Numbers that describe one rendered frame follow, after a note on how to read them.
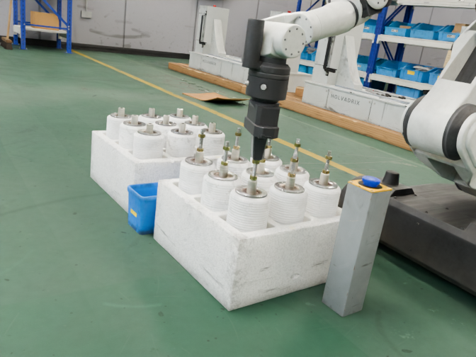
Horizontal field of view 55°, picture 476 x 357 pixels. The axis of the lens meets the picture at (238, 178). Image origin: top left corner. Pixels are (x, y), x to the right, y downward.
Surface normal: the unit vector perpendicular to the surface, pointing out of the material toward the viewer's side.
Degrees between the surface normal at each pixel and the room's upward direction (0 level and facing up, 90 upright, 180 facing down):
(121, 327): 0
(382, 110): 90
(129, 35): 90
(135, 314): 0
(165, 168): 90
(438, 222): 46
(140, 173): 90
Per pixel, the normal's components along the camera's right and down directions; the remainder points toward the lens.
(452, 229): -0.51, -0.61
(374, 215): 0.58, 0.33
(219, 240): -0.81, 0.07
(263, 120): 0.21, 0.33
